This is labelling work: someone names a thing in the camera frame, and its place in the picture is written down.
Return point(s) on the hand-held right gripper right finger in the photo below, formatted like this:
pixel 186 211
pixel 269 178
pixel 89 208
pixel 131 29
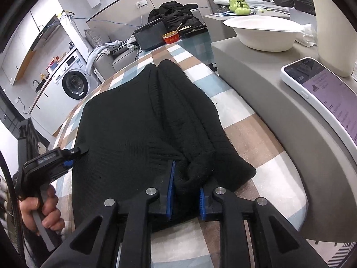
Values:
pixel 203 203

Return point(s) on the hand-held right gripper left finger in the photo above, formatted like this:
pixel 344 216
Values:
pixel 170 189

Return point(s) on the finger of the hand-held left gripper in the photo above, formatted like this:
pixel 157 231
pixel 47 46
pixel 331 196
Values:
pixel 67 164
pixel 81 150

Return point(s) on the black knit sweater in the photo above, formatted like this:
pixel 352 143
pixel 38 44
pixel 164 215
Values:
pixel 134 131

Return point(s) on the pile of black clothes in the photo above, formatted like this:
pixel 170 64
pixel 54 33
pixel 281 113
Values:
pixel 178 14

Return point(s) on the person's left hand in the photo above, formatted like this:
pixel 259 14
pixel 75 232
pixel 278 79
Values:
pixel 53 209

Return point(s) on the white washing machine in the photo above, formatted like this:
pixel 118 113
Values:
pixel 74 83

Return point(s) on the checked cloth cover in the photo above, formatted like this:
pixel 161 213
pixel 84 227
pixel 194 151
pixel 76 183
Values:
pixel 251 145

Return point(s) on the white grey garment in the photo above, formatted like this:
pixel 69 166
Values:
pixel 97 53

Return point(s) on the grey sofa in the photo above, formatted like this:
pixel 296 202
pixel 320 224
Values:
pixel 122 58

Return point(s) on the grey side table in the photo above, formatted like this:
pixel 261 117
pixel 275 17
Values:
pixel 251 89

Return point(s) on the black storage box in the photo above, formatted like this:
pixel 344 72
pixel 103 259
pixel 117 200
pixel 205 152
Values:
pixel 149 37

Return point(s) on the patterned floor rug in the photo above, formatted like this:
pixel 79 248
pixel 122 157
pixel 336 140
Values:
pixel 329 254

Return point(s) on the white router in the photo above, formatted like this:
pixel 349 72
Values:
pixel 69 12

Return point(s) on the red food bowl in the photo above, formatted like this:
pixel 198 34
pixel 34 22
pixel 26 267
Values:
pixel 171 37

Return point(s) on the black tray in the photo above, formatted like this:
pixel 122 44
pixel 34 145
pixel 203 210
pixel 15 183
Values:
pixel 193 32

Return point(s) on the white-cased smartphone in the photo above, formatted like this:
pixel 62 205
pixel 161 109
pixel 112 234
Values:
pixel 320 89

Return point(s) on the white bowl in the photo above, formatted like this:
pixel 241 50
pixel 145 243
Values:
pixel 265 30

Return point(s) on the green toy shoes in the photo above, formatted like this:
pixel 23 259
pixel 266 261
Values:
pixel 239 5

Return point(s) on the white pillow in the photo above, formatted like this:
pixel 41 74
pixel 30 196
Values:
pixel 237 0

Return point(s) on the cream curved lamp base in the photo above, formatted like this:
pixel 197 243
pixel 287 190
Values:
pixel 332 28

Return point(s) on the white wall cabinets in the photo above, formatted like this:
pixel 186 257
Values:
pixel 25 47

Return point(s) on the wall socket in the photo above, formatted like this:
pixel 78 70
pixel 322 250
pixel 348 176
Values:
pixel 141 3

